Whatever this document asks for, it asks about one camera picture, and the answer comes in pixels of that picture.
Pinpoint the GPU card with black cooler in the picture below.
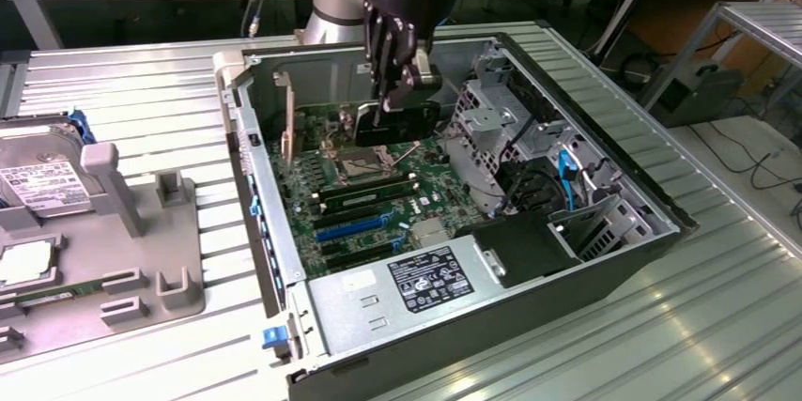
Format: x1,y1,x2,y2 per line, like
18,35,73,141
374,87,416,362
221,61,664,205
273,70,441,162

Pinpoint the silver metal disk bay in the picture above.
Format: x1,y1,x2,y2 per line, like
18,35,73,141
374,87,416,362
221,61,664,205
446,77,619,222

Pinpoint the thin metal locking lever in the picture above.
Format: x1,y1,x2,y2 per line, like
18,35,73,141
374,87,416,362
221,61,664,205
396,141,421,170

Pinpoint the green motherboard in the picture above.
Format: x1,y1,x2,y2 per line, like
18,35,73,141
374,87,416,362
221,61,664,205
265,137,496,280

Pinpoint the CPU socket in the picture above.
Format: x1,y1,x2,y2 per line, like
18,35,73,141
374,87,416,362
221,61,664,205
330,146,393,185

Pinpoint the green RAM stick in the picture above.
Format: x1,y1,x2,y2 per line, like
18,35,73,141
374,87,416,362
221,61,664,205
0,281,105,311
324,179,418,209

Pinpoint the small silver heat sink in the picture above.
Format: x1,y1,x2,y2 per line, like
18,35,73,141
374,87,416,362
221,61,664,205
409,220,453,240

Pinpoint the black expansion slot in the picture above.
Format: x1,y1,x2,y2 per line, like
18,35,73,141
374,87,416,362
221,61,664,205
312,209,382,232
322,239,394,272

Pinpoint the blue expansion slot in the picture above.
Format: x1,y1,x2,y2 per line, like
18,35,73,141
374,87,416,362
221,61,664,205
316,218,386,241

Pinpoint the perforated metal disk bay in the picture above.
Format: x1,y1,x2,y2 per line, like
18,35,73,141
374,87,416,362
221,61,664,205
547,192,683,265

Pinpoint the black floor device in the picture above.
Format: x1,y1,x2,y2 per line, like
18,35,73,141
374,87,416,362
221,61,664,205
649,62,747,128

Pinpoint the open black PC case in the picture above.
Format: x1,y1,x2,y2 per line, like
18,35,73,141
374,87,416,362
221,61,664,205
212,32,700,401

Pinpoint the silver power supply with label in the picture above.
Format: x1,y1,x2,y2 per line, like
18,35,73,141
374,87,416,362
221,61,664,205
302,234,508,360

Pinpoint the blue case latch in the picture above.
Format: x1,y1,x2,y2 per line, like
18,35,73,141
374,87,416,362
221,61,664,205
258,325,286,351

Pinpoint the hard disk with white label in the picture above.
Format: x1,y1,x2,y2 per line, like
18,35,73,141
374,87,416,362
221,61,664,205
0,119,100,220

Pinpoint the grey parts rack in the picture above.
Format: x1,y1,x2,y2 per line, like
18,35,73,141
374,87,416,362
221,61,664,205
0,142,208,369

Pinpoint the silver CPU chip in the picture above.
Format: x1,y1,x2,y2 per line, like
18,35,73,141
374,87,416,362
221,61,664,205
0,240,54,287

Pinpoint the black power wire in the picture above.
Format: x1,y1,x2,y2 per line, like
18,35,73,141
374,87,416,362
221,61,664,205
497,118,533,219

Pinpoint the blue flat wire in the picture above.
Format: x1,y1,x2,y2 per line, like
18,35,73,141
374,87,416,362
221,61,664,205
555,149,585,212

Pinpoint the blue disk bracket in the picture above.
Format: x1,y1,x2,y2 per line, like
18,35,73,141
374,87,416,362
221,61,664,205
63,108,96,147

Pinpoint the aluminium frame stand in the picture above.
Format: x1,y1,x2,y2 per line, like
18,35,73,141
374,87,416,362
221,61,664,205
637,0,802,116

